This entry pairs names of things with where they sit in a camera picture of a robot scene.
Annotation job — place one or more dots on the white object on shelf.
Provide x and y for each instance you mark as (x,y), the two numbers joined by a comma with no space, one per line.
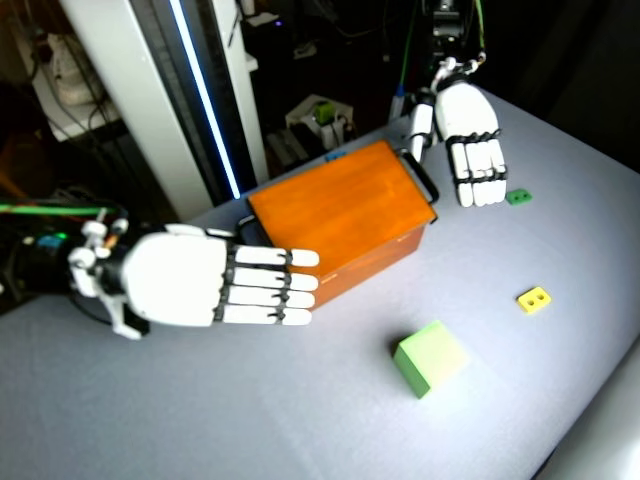
(72,70)

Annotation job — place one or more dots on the grey table cloth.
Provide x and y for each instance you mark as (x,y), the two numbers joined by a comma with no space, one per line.
(300,425)

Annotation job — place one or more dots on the white column with blue light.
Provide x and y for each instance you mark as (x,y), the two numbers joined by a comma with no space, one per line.
(135,100)

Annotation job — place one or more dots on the small blue block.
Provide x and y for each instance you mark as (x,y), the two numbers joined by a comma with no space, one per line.
(336,156)

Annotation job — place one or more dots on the small green block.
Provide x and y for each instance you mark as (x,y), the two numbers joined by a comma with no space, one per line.
(519,196)

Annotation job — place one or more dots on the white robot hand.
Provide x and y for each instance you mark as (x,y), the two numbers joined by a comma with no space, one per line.
(175,275)
(465,112)

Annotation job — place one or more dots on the small yellow block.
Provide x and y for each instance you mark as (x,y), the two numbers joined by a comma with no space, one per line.
(534,300)

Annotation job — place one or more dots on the light green cube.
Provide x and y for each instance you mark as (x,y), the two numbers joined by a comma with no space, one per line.
(432,357)

